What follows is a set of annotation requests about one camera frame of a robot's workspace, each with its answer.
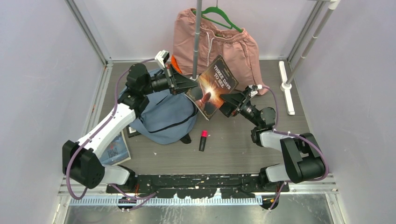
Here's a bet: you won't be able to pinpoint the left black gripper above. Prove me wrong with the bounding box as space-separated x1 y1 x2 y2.
141 63 198 96

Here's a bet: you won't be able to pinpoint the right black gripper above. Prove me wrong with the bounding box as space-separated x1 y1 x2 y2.
214 87 261 128

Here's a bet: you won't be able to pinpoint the Three Days To See book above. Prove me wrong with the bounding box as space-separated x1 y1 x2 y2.
185 55 239 120

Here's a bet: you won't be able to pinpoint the blue student backpack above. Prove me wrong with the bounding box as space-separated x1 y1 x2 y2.
117 63 198 145

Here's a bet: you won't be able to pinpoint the Nineteen Eighty-Four blue book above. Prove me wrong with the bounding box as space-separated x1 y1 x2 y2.
99 132 131 166

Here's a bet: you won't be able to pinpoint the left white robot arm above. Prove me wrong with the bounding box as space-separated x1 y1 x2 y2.
62 63 198 193

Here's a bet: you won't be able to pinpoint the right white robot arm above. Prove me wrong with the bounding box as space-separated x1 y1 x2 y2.
220 87 329 192

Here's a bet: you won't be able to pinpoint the left rack pole with foot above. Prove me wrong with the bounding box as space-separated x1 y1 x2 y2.
191 0 202 80

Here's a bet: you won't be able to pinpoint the rack pole with foot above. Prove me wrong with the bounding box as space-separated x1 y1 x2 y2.
278 0 340 116
191 0 202 80

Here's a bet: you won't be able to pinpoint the orange cloth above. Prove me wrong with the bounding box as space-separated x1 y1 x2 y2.
170 55 182 74

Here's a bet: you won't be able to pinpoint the pink black highlighter marker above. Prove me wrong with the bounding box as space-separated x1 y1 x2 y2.
198 130 208 152

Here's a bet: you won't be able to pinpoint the pink shorts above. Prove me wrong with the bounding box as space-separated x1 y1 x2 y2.
172 8 264 91

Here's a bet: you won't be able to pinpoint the green clothes hanger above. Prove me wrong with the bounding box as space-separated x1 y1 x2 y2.
201 6 243 33

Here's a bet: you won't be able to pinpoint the right rack pole with foot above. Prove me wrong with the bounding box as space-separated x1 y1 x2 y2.
278 0 340 116

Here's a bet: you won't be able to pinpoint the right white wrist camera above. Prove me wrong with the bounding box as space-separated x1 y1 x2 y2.
249 84 263 98

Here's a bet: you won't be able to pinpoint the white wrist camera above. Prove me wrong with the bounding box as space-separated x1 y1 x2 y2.
154 50 170 69
249 84 263 98

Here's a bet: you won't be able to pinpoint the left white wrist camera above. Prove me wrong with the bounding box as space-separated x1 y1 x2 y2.
154 50 170 69

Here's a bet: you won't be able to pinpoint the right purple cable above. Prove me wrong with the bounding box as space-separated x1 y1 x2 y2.
256 85 330 211

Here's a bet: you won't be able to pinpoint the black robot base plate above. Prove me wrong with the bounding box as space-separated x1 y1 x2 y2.
119 172 289 199

